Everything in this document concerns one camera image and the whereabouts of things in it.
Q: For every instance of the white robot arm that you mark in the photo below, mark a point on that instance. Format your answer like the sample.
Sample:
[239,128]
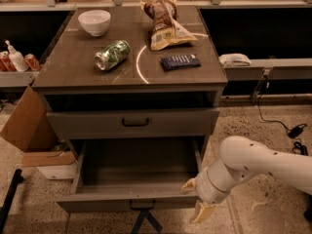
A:
[239,160]

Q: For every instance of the white pump bottle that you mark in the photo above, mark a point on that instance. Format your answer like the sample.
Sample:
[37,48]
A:
[16,58]

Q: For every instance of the grey drawer cabinet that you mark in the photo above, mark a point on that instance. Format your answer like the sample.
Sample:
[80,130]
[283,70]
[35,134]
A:
[71,82]

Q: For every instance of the white ceramic bowl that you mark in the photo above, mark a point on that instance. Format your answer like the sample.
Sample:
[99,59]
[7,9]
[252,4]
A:
[95,22]

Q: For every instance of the dark blue snack bar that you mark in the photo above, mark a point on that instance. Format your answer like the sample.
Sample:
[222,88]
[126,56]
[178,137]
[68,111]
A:
[180,62]

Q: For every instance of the grey top drawer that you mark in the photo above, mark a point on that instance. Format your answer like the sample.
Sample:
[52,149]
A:
[134,123]

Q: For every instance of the red soda can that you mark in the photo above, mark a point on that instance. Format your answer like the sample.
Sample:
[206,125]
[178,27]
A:
[32,62]
[5,62]

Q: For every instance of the red soda can left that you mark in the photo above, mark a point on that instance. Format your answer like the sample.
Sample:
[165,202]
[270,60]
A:
[5,62]

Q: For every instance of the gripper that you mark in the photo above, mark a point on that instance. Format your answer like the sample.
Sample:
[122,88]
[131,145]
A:
[205,186]

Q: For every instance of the grey drawer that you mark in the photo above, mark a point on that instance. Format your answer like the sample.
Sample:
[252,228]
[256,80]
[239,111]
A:
[134,123]
[130,202]

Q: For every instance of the black pole left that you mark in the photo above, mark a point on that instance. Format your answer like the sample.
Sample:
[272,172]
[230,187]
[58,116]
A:
[4,210]

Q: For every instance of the brown cardboard box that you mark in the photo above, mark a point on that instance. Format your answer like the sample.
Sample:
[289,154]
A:
[29,130]

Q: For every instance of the folded white cloth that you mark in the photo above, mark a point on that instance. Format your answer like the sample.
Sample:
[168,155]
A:
[234,60]

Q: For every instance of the brown chip bag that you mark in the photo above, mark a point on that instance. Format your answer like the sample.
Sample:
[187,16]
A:
[167,31]

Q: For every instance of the green crushed soda can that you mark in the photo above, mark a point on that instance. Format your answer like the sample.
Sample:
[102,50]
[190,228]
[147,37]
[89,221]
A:
[112,55]

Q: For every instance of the white flat box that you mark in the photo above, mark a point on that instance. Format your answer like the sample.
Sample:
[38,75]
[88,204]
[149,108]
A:
[58,172]

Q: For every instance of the black power adapter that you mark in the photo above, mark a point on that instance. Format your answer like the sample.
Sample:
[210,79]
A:
[296,131]

